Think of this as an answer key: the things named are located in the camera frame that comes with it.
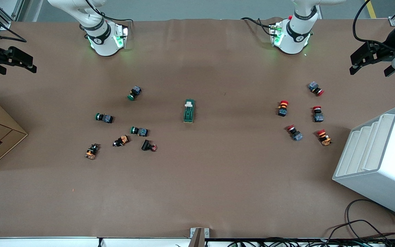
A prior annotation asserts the black left base cable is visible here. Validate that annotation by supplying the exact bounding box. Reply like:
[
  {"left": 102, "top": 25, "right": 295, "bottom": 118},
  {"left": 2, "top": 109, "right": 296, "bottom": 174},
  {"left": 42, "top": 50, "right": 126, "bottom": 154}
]
[{"left": 241, "top": 16, "right": 274, "bottom": 35}]

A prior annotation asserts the black base cable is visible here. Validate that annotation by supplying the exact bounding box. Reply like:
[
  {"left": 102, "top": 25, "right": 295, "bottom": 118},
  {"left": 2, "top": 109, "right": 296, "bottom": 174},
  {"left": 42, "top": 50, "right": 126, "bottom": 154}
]
[
  {"left": 241, "top": 16, "right": 274, "bottom": 35},
  {"left": 85, "top": 0, "right": 135, "bottom": 24}
]

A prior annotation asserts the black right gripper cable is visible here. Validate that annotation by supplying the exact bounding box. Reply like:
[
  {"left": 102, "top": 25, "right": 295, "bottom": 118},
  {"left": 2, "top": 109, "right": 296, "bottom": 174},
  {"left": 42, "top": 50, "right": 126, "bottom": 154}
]
[{"left": 0, "top": 7, "right": 27, "bottom": 43}]

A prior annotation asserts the black switch red lens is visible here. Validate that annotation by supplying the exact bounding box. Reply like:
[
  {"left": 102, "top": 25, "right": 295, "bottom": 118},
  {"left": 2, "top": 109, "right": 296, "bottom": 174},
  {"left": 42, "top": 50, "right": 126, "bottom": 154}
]
[{"left": 141, "top": 139, "right": 158, "bottom": 152}]

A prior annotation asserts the black cable bundle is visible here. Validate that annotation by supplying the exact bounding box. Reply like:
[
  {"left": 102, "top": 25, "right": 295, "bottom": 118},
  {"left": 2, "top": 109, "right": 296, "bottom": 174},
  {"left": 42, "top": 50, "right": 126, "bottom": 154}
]
[{"left": 227, "top": 236, "right": 395, "bottom": 247}]

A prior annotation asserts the white table edge rail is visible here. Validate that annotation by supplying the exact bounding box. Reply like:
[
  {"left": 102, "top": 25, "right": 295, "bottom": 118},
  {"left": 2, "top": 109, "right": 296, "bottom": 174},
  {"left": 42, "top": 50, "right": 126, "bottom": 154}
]
[{"left": 0, "top": 237, "right": 395, "bottom": 247}]

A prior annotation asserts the metal connector plate green light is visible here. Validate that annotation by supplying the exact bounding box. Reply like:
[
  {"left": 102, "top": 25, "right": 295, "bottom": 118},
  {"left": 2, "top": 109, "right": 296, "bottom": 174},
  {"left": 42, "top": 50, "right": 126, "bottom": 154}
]
[
  {"left": 270, "top": 22, "right": 284, "bottom": 47},
  {"left": 115, "top": 24, "right": 129, "bottom": 49}
]

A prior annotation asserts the brown paper table mat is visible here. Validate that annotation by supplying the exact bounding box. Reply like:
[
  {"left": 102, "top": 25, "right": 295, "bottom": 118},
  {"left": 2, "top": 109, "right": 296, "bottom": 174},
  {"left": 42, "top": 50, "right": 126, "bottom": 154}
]
[{"left": 0, "top": 17, "right": 395, "bottom": 239}]

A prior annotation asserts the black looping cable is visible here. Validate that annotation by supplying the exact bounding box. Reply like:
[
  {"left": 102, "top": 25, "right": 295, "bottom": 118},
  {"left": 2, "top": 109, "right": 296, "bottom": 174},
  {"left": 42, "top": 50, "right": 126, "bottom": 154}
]
[{"left": 344, "top": 199, "right": 395, "bottom": 240}]

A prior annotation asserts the red mushroom button orange block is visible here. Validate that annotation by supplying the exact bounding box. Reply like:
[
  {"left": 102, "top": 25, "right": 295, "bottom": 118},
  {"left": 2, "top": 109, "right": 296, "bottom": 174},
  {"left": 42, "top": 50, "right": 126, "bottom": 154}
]
[{"left": 316, "top": 129, "right": 333, "bottom": 146}]

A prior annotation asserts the black arched cable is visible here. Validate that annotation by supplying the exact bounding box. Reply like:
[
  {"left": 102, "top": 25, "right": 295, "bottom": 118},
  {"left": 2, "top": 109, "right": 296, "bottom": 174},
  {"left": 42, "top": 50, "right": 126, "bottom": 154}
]
[{"left": 325, "top": 220, "right": 392, "bottom": 240}]

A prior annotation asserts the white stepped rack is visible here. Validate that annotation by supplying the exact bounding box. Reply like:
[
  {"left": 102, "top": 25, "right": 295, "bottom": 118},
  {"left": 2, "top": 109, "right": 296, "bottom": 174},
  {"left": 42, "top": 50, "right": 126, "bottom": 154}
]
[{"left": 332, "top": 106, "right": 395, "bottom": 221}]

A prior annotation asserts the black switch orange block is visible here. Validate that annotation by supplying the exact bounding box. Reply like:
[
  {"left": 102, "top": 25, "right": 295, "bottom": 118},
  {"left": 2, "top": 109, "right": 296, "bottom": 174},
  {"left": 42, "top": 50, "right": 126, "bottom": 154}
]
[
  {"left": 84, "top": 143, "right": 100, "bottom": 160},
  {"left": 113, "top": 135, "right": 130, "bottom": 147}
]

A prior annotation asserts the green pushbutton grey block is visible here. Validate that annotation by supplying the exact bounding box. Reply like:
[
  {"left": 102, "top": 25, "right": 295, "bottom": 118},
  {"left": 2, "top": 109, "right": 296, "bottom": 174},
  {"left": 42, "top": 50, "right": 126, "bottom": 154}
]
[
  {"left": 127, "top": 85, "right": 142, "bottom": 101},
  {"left": 130, "top": 126, "right": 149, "bottom": 137},
  {"left": 95, "top": 113, "right": 114, "bottom": 124}
]

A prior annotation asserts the metal clamp bracket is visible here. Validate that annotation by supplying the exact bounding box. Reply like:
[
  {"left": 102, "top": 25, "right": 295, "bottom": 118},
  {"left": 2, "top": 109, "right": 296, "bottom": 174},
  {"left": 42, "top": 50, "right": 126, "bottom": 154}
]
[{"left": 190, "top": 227, "right": 210, "bottom": 247}]

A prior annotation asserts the black right base cable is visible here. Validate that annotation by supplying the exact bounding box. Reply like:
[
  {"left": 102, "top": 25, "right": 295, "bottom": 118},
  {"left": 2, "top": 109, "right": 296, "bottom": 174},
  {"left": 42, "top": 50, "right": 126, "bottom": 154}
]
[{"left": 85, "top": 0, "right": 135, "bottom": 24}]

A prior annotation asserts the red mushroom button grey block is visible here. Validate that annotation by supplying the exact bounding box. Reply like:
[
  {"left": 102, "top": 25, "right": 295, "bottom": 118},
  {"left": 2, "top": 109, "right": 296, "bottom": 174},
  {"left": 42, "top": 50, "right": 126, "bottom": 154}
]
[
  {"left": 286, "top": 125, "right": 303, "bottom": 142},
  {"left": 308, "top": 81, "right": 325, "bottom": 96},
  {"left": 312, "top": 106, "right": 324, "bottom": 123}
]

